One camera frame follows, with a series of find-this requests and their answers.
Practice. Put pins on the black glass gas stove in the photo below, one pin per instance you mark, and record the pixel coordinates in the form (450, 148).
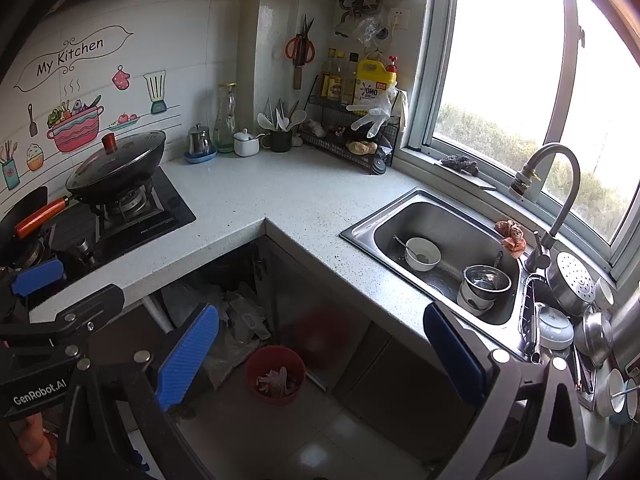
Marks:
(165, 210)

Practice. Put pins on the black round lid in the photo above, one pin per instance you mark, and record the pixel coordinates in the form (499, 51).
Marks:
(379, 166)

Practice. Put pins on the clear plastic glove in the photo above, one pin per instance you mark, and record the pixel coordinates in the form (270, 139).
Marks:
(375, 110)

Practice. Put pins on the person's left hand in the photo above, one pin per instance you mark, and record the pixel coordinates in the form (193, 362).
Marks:
(35, 440)

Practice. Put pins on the small steel teapot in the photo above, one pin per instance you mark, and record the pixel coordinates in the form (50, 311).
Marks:
(199, 141)

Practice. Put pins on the orange rag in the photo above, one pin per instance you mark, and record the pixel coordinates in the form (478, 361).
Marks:
(512, 240)

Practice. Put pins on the grey lidded bowl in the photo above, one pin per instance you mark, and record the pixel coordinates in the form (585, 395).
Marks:
(555, 327)

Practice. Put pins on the steel perforated colander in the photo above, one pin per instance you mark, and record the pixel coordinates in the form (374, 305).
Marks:
(575, 280)

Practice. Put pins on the white drain pipe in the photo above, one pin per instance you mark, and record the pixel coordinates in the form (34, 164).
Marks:
(154, 312)

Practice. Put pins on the white garlic bulbs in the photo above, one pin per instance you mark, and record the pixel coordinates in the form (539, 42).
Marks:
(315, 126)

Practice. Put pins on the white enamel bowl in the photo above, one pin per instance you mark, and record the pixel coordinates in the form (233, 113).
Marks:
(607, 392)

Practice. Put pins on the tall glass pitcher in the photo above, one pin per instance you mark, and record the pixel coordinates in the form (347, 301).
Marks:
(225, 125)

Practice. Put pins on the flat white woven sack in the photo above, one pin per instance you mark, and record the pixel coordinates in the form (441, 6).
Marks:
(230, 355)

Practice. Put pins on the white cup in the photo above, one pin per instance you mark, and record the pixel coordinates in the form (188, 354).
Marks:
(603, 292)

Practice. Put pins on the kitchen wall sticker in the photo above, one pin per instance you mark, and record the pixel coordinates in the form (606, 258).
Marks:
(75, 130)

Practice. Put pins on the blue rimmed bowl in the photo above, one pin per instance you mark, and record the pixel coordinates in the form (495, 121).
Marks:
(630, 402)

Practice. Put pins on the steel bowl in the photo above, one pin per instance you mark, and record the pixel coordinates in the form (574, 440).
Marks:
(485, 280)

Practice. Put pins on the hanging clear plastic bag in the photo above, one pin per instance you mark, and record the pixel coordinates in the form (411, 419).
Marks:
(367, 30)

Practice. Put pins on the aluminium window frame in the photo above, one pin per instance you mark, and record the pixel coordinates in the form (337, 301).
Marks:
(425, 60)

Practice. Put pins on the yellow detergent bottle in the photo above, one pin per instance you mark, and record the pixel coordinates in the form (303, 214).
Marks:
(372, 85)

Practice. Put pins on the white patterned bowl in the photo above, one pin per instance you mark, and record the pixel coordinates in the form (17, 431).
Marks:
(472, 302)

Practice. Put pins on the dark scrubber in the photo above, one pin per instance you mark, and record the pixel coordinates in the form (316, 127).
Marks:
(460, 164)

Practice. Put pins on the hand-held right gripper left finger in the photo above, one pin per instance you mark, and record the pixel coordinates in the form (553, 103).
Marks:
(187, 355)

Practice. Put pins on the patterned steel cabinet door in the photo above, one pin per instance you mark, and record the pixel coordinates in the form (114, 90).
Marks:
(400, 385)

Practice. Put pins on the glass wok lid red knob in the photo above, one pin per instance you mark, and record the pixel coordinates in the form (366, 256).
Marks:
(115, 160)

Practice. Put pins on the water heater pipes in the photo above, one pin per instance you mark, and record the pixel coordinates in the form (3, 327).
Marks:
(357, 2)

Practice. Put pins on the large steel pot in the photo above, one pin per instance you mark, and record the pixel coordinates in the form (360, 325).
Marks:
(627, 330)

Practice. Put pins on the grey curved faucet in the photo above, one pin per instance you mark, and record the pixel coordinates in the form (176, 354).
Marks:
(565, 200)

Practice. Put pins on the blue tray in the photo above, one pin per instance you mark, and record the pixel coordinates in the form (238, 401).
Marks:
(200, 158)

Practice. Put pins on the white wall socket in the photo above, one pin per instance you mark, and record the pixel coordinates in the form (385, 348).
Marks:
(399, 19)

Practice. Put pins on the red plastic bucket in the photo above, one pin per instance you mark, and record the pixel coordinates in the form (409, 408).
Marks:
(260, 360)

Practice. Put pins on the white spoon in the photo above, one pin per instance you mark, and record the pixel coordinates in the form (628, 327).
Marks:
(298, 117)
(283, 122)
(264, 121)

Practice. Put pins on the dark utensil mug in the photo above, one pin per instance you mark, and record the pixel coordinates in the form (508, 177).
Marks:
(281, 141)

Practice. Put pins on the ginger root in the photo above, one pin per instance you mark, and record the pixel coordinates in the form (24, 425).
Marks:
(362, 147)

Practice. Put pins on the steel basin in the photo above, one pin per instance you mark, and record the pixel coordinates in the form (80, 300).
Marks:
(592, 337)

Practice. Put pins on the stainless steel sink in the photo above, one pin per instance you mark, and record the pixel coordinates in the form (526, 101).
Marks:
(362, 230)

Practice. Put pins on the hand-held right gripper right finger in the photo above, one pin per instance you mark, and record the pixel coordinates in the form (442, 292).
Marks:
(455, 360)

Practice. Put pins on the white lidded pot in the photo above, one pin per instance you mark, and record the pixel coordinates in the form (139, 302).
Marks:
(246, 145)

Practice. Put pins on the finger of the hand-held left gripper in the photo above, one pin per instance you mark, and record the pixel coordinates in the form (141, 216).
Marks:
(35, 280)
(95, 305)

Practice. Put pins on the black wok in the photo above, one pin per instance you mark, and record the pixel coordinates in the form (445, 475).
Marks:
(125, 185)

